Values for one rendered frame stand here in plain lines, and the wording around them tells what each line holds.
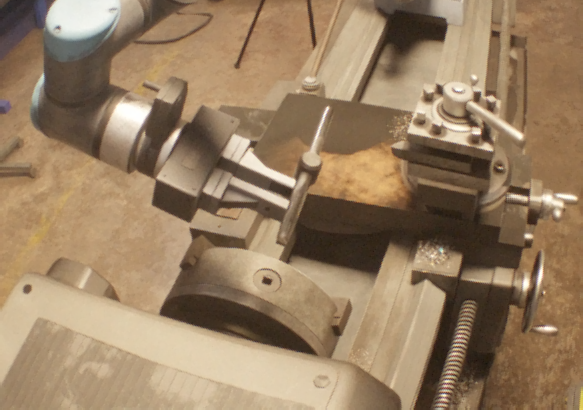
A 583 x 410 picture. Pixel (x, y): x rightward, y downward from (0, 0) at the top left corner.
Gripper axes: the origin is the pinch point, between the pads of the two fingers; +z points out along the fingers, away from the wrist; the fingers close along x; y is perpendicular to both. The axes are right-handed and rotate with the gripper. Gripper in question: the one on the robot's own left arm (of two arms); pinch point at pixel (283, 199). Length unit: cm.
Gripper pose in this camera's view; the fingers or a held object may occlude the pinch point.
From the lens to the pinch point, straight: 78.8
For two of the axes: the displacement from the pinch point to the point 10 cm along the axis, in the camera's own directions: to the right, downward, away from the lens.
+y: -2.7, 6.1, 7.5
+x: -2.9, 6.9, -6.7
